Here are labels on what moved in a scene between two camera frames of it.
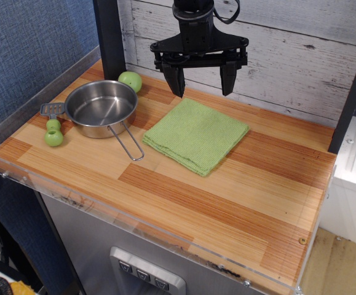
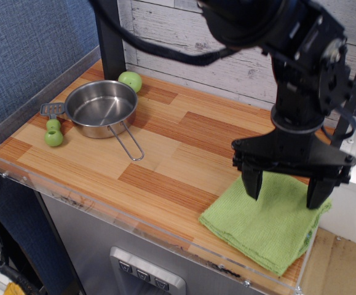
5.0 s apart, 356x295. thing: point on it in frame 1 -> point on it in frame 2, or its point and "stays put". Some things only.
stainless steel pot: x=93 y=108 stays put
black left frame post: x=111 y=39 stays put
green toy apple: x=132 y=78 stays put
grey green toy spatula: x=53 y=136 stays put
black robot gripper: x=200 y=44 -> x=298 y=146
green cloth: x=195 y=135 -> x=273 y=231
